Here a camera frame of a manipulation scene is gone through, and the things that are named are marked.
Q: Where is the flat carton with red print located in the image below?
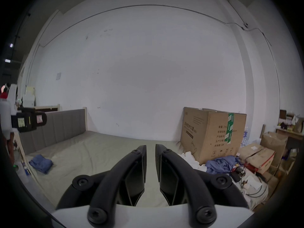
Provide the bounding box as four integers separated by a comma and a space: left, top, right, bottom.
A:
239, 142, 276, 175

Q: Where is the pack of water bottles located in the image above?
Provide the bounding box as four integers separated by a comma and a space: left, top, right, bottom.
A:
241, 127, 252, 148

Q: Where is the folded blue garment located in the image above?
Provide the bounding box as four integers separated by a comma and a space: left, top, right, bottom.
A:
29, 154, 53, 174

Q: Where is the crumpled white cloth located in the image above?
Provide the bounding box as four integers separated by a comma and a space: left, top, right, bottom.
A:
178, 151, 207, 171

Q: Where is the person's left hand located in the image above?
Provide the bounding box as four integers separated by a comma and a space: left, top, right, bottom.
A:
5, 132, 15, 164

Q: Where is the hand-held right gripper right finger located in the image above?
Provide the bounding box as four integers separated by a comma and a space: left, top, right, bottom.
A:
155, 143, 249, 227

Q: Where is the large brown carton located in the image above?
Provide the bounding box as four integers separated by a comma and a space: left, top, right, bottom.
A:
180, 107, 247, 166

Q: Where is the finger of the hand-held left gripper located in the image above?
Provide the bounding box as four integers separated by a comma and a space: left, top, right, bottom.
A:
11, 107, 48, 133

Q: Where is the cluttered wooden table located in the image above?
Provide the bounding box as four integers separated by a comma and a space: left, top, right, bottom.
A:
275, 109, 304, 137

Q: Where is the white paper sheet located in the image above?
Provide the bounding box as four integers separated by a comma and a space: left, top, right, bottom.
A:
242, 175, 263, 190

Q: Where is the bunched blue garment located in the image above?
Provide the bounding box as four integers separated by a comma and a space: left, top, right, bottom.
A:
205, 155, 241, 175

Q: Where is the black cable bundle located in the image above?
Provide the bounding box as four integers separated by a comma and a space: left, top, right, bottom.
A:
230, 163, 248, 182

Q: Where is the open brown carton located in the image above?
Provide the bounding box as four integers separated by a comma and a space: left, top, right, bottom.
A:
260, 131, 289, 154

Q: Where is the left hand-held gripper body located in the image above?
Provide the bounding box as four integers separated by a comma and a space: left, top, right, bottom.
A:
0, 98, 18, 139

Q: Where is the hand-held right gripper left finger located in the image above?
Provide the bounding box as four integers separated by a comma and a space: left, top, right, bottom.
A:
56, 145, 147, 227

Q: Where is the stack of pale boxes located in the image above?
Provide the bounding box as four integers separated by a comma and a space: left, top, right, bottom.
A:
22, 86, 36, 107

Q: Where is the grey padded headboard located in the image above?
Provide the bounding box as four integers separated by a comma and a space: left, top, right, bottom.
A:
18, 108, 86, 155

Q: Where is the bed with beige sheet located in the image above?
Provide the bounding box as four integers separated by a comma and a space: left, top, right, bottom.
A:
14, 130, 269, 209

